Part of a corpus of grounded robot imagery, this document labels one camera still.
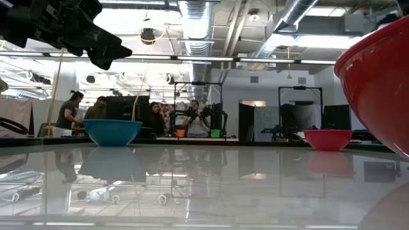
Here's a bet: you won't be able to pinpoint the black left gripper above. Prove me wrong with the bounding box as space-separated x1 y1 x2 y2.
27 0 133 71

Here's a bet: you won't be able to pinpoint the teal bowl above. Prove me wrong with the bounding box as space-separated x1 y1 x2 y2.
82 119 144 148

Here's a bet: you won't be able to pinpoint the small pink bowl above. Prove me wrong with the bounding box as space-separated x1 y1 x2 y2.
303 128 354 152

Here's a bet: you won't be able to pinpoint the nested rainbow bowls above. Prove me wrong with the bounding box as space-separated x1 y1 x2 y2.
334 15 409 160

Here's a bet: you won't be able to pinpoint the person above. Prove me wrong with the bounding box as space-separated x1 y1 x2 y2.
83 95 108 121
56 90 85 130
181 100 212 139
146 101 166 137

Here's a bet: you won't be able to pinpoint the black monitor screen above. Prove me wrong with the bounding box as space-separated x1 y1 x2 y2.
105 95 150 130
321 104 352 130

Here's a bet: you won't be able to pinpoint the ceiling light strip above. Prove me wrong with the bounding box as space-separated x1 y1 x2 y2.
299 59 337 65
176 56 235 62
238 57 295 64

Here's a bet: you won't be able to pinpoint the background black robot arms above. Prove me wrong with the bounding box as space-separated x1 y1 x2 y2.
169 103 229 138

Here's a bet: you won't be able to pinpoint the black ceiling camera dome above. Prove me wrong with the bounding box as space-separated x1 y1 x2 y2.
140 27 157 45

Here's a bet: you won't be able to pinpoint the thin yellow hanging cable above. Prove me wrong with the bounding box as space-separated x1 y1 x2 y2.
130 27 167 122

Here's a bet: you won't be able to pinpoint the silver ribbed air duct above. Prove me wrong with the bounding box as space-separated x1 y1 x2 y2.
254 0 320 60
177 0 214 98

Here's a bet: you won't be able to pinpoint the black metal rig frame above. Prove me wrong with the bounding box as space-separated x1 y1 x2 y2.
277 85 324 139
173 81 224 139

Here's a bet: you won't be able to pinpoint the black cable loop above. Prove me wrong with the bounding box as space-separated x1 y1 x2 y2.
0 116 29 136

